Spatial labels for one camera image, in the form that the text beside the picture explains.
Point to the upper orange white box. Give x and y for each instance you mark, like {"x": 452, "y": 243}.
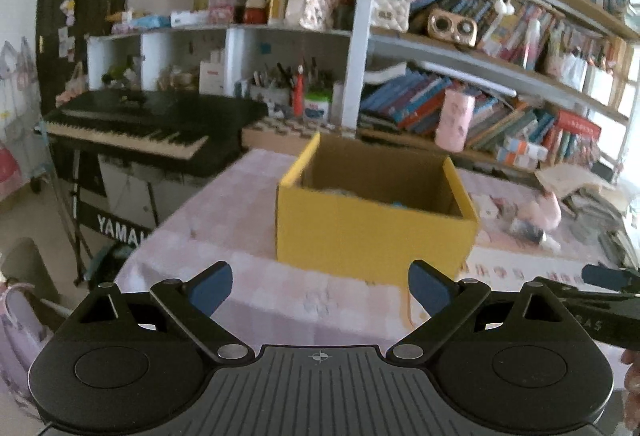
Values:
{"x": 522, "y": 147}

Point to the red pen bottle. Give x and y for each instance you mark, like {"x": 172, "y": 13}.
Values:
{"x": 298, "y": 99}

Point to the red thick book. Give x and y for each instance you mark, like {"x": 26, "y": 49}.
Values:
{"x": 577, "y": 125}

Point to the lower orange white box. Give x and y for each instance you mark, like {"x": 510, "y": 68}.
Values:
{"x": 517, "y": 160}

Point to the pink checked tablecloth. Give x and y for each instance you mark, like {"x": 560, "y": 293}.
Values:
{"x": 233, "y": 218}

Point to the orange white box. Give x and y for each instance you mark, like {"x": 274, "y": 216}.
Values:
{"x": 522, "y": 147}
{"x": 517, "y": 160}

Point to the pink cylindrical cup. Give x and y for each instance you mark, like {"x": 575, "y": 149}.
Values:
{"x": 454, "y": 122}

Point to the person hand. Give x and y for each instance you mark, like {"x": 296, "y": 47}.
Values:
{"x": 632, "y": 387}

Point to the wooden chessboard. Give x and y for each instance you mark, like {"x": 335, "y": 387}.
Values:
{"x": 283, "y": 135}

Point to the white bookshelf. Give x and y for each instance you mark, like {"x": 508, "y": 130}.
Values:
{"x": 349, "y": 53}

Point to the pile of papers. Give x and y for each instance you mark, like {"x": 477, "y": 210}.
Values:
{"x": 600, "y": 213}

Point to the pink plush toy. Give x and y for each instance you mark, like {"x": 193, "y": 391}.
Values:
{"x": 544, "y": 212}

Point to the black electronic keyboard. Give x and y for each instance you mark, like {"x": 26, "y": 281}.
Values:
{"x": 181, "y": 132}

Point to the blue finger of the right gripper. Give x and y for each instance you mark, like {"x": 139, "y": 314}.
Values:
{"x": 617, "y": 280}

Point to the large white charger block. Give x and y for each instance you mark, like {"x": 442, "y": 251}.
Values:
{"x": 485, "y": 207}

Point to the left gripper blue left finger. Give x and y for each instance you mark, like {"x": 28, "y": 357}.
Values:
{"x": 190, "y": 306}

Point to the white quilted handbag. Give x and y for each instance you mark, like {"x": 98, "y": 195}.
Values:
{"x": 390, "y": 15}

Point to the yellow cardboard box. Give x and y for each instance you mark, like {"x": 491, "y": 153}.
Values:
{"x": 367, "y": 211}

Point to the gold retro radio speaker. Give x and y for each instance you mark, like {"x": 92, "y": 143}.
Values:
{"x": 452, "y": 28}

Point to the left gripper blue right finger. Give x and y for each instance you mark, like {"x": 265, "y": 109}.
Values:
{"x": 450, "y": 305}

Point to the green lid jar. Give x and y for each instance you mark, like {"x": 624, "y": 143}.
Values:
{"x": 317, "y": 106}

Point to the white floral figurine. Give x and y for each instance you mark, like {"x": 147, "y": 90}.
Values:
{"x": 314, "y": 15}

